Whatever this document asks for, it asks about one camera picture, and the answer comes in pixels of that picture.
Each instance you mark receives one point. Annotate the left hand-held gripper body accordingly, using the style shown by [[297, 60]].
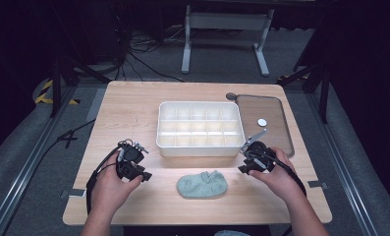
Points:
[[128, 162]]

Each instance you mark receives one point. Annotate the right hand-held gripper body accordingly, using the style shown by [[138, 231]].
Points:
[[259, 157]]

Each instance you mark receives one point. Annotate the white divided storage box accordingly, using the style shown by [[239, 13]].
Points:
[[199, 126]]

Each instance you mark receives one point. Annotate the person's right hand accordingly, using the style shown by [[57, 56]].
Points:
[[281, 180]]

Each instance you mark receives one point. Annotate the person's left hand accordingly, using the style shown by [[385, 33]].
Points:
[[107, 190]]

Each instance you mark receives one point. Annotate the small white round disc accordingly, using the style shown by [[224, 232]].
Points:
[[262, 123]]

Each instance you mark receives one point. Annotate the brown tray with metal rim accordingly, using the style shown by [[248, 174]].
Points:
[[264, 108]]

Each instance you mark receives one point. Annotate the small grey round knob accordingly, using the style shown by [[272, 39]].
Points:
[[231, 96]]

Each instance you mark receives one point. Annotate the grey tape piece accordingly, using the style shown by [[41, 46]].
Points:
[[317, 184], [74, 193]]

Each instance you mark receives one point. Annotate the person's light blue shirt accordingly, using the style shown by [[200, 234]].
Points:
[[232, 233]]

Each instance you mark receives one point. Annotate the black tripod stand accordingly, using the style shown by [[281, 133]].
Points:
[[56, 85], [323, 88]]

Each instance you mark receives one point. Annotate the yellow black hazard tape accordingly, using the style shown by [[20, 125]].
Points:
[[43, 95]]

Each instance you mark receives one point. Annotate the aluminium floor rail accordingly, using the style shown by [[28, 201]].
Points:
[[340, 164], [25, 170]]

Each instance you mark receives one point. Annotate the grey metal stand frame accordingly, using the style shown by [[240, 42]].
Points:
[[227, 21]]

